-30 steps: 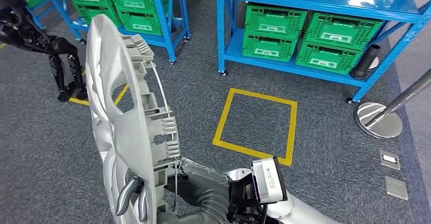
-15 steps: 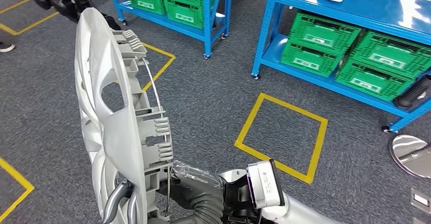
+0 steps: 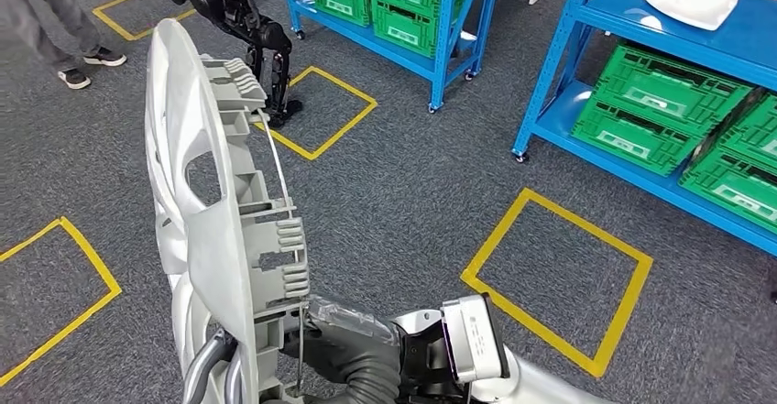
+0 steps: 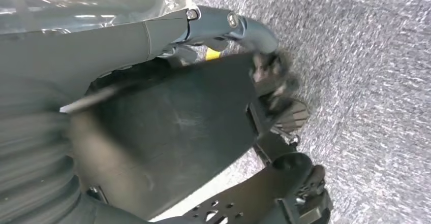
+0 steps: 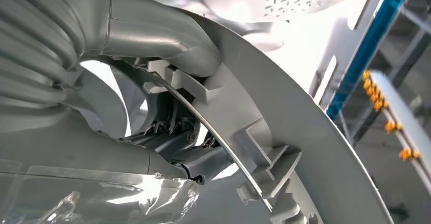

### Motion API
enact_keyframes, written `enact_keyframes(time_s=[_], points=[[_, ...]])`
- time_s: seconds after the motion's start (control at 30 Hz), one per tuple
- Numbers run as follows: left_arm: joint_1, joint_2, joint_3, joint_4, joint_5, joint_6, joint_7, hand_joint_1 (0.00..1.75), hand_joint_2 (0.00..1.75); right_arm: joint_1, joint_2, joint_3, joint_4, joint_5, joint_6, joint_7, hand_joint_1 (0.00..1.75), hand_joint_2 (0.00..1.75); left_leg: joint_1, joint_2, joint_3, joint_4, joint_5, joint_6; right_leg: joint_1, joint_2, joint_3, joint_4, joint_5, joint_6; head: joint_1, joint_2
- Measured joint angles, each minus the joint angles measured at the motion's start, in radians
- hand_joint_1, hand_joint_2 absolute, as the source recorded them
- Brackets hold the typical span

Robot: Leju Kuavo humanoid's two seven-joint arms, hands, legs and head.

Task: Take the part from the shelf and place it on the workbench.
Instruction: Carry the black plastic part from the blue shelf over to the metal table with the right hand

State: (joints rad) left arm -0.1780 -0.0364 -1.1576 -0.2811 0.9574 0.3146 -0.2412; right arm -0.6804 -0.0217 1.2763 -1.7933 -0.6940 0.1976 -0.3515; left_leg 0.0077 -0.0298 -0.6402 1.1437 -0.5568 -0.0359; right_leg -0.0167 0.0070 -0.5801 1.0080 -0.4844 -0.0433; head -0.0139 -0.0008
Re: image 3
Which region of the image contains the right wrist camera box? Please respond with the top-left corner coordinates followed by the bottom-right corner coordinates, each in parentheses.
top-left (403, 291), bottom-right (511, 390)

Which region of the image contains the blue metal shelf rack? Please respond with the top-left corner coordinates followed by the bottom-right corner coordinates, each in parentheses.
top-left (511, 0), bottom-right (777, 257)

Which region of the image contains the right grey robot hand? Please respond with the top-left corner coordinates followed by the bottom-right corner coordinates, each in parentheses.
top-left (182, 296), bottom-right (402, 404)

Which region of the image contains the black legged robot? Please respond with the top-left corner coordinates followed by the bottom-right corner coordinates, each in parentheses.
top-left (158, 0), bottom-right (303, 129)

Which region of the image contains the grey plastic wheel hubcap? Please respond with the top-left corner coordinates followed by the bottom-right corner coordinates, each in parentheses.
top-left (144, 17), bottom-right (312, 404)

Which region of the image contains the person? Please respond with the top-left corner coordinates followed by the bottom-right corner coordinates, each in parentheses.
top-left (0, 0), bottom-right (128, 91)

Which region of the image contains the small blue metal rack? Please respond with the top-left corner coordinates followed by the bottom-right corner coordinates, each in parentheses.
top-left (246, 0), bottom-right (505, 115)

